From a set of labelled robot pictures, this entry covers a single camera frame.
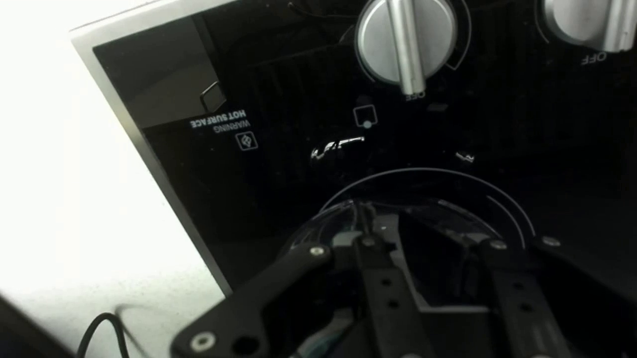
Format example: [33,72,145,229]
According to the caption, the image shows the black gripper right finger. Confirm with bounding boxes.
[402,209,637,358]

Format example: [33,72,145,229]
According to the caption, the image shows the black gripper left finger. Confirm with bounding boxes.
[169,217,441,358]

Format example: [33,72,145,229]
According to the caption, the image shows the silver cooktop knob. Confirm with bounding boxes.
[352,0,461,100]
[541,0,637,56]

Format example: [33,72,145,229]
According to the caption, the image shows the black cable bundle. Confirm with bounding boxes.
[75,310,135,358]

